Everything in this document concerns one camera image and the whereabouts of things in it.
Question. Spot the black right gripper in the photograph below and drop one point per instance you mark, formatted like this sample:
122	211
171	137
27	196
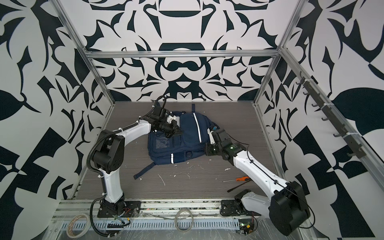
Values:
208	150

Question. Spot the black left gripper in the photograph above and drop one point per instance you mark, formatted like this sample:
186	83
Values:
176	130

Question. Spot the navy blue student backpack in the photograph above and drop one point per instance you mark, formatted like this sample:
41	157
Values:
189	145

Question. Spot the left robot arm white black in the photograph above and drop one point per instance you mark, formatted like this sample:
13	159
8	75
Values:
107	155

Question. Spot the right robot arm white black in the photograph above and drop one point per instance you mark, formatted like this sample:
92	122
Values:
284	202

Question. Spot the roll of clear tape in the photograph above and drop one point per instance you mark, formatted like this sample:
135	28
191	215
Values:
78	226

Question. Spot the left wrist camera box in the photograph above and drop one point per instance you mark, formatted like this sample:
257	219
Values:
172	118

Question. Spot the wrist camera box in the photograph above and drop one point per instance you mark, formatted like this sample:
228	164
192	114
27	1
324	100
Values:
210	133
172	118

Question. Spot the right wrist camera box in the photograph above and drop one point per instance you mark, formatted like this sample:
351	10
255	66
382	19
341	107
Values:
210	133

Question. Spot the orange handled screwdriver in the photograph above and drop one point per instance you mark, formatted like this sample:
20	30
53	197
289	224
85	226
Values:
242	179

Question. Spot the black handled screwdriver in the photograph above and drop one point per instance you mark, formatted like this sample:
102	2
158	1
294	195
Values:
232	189

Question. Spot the black wall hook rail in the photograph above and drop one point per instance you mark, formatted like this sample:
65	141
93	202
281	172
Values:
333	115

